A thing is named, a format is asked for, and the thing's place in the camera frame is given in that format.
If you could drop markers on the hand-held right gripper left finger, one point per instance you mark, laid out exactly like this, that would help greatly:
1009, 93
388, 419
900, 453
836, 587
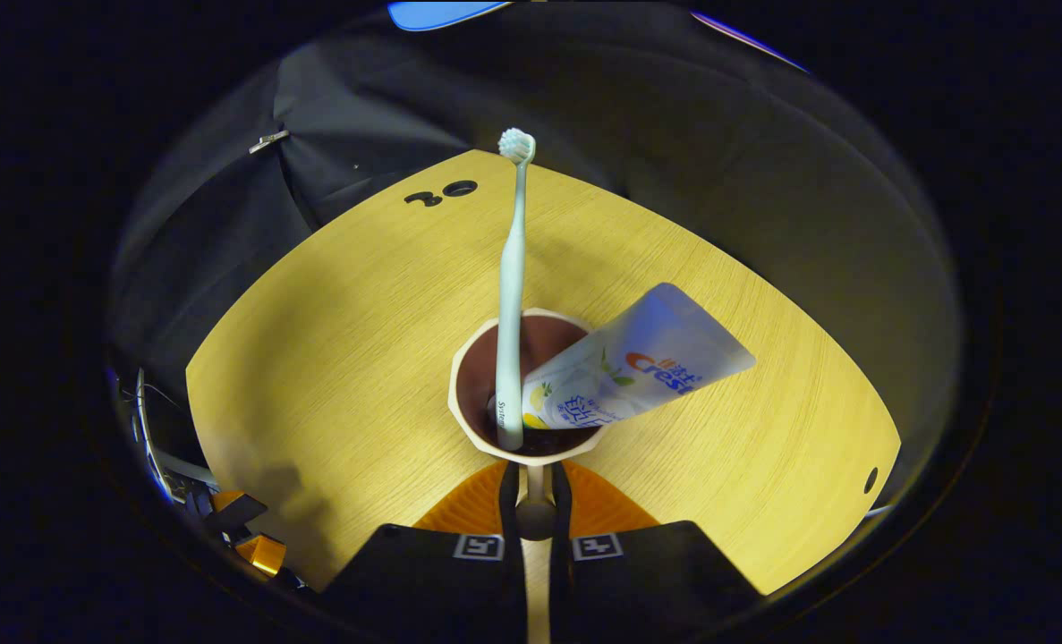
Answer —
513, 581

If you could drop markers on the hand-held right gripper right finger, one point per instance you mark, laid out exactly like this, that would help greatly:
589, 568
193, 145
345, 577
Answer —
562, 581

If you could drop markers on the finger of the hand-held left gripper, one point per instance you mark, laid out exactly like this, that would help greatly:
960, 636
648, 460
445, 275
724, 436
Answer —
240, 512
264, 553

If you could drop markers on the beige cup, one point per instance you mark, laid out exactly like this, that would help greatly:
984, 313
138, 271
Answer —
481, 385

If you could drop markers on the white toothpaste tube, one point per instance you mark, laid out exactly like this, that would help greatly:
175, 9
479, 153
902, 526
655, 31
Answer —
656, 349

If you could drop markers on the pale blue toothbrush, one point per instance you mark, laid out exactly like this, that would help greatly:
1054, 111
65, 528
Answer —
511, 295

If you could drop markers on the wooden desktop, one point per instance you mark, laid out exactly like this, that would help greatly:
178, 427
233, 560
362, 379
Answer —
334, 358

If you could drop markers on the small silver clip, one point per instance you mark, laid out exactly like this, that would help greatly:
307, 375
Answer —
268, 139

